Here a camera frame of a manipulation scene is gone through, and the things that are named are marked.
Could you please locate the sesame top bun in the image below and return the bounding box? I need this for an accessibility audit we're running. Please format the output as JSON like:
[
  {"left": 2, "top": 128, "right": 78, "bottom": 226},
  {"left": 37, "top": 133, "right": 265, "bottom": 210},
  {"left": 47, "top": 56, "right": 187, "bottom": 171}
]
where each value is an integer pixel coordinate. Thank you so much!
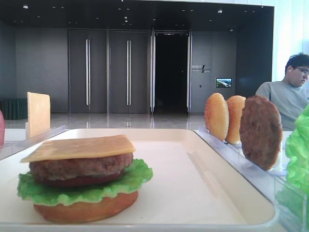
[{"left": 205, "top": 93, "right": 229, "bottom": 141}]

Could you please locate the green lettuce leaf on burger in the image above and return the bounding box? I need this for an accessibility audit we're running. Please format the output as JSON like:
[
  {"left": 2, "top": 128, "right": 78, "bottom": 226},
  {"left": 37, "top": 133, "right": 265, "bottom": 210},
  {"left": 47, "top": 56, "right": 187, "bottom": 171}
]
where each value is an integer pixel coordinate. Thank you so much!
[{"left": 17, "top": 159, "right": 153, "bottom": 206}]

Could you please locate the brown meat patty on burger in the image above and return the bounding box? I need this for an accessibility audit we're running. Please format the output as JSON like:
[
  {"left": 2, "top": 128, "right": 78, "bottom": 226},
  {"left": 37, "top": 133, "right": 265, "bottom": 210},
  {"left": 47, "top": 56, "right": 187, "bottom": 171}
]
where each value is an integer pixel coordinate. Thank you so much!
[{"left": 29, "top": 153, "right": 133, "bottom": 181}]

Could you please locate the red tomato slice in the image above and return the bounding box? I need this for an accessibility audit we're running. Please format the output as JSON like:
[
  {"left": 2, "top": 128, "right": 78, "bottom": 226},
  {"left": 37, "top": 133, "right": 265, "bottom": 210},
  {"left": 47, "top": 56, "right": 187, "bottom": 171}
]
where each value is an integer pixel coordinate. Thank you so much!
[{"left": 34, "top": 169, "right": 125, "bottom": 188}]

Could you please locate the upright brown meat patty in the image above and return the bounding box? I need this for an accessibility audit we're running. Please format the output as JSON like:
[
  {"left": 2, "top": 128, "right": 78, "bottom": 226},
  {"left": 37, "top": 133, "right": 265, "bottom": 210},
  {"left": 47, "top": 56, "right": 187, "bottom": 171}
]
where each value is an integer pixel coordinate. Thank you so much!
[{"left": 239, "top": 95, "right": 282, "bottom": 171}]

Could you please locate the yellow cheese slice on burger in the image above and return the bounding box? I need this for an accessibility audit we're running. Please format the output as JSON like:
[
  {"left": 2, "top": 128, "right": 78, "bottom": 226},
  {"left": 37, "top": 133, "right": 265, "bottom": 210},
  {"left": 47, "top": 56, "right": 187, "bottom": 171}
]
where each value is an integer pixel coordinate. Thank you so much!
[{"left": 20, "top": 135, "right": 136, "bottom": 163}]

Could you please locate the upright yellow cheese slice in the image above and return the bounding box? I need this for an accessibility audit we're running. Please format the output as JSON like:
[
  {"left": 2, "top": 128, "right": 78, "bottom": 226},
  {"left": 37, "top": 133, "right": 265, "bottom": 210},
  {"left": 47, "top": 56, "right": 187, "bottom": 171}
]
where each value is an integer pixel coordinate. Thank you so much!
[{"left": 26, "top": 92, "right": 51, "bottom": 138}]

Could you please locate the green lettuce in rack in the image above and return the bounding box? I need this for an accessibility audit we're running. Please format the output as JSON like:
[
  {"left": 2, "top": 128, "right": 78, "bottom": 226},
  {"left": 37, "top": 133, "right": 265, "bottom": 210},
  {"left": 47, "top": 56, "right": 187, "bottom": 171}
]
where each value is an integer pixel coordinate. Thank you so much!
[{"left": 277, "top": 106, "right": 309, "bottom": 216}]

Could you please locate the dark double door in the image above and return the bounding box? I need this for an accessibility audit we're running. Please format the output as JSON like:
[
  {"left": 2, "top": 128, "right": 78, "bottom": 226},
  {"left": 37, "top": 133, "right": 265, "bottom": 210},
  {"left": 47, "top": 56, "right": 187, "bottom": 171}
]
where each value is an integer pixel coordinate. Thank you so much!
[{"left": 68, "top": 29, "right": 149, "bottom": 114}]

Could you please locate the cream plastic serving tray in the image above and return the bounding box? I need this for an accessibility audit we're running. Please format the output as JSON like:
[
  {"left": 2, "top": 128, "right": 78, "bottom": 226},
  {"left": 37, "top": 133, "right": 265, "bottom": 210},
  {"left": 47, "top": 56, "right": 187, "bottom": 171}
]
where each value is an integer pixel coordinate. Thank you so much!
[{"left": 0, "top": 129, "right": 279, "bottom": 232}]

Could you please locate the bottom bun slice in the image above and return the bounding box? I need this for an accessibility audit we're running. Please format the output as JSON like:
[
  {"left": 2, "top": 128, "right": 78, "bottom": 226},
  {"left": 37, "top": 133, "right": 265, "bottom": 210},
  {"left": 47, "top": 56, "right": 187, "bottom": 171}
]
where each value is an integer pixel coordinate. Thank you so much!
[{"left": 34, "top": 191, "right": 139, "bottom": 224}]

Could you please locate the white patty holder clip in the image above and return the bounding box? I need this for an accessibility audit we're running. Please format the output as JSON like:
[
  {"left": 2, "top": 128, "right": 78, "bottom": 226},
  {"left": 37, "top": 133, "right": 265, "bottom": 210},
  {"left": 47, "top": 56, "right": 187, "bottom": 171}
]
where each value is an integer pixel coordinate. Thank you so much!
[{"left": 267, "top": 142, "right": 288, "bottom": 176}]

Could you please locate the seated man in grey shirt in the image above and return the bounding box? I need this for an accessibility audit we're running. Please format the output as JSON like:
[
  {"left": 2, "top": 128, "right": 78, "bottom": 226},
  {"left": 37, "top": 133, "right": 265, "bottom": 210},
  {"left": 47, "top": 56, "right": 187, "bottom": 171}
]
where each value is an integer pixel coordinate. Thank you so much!
[{"left": 255, "top": 53, "right": 309, "bottom": 131}]

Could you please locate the green draped table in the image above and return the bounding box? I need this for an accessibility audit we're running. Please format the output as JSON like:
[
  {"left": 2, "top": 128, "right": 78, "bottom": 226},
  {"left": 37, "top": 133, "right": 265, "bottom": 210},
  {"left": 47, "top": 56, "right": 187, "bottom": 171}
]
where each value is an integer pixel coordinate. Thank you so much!
[{"left": 0, "top": 98, "right": 28, "bottom": 120}]

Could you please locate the clear acrylic rack left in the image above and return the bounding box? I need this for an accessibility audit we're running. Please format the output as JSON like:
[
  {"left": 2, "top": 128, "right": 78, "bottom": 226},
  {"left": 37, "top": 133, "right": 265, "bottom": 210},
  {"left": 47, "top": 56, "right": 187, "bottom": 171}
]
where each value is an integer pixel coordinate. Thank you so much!
[{"left": 0, "top": 125, "right": 66, "bottom": 160}]

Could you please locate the clear acrylic rack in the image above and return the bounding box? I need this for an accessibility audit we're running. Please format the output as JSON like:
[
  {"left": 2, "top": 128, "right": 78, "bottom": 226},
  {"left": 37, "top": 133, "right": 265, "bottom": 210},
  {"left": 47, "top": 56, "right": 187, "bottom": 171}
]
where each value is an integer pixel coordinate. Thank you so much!
[
  {"left": 196, "top": 127, "right": 309, "bottom": 232},
  {"left": 0, "top": 125, "right": 66, "bottom": 160}
]

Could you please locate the red food piece left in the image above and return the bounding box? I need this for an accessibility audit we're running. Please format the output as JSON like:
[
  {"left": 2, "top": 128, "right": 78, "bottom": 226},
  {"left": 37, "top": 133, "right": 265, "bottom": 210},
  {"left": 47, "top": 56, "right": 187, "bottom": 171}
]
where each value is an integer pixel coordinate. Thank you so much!
[{"left": 0, "top": 111, "right": 5, "bottom": 146}]

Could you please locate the clear acrylic rack right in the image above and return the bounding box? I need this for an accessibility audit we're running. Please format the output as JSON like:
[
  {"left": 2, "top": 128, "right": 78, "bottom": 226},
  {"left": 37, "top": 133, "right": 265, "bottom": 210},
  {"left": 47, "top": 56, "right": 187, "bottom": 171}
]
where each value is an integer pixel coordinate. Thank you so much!
[{"left": 196, "top": 127, "right": 309, "bottom": 232}]

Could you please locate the small wall screen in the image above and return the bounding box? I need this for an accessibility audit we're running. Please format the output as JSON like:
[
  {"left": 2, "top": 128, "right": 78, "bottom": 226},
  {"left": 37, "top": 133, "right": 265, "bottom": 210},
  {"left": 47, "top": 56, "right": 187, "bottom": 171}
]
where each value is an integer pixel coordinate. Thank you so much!
[{"left": 215, "top": 78, "right": 232, "bottom": 88}]

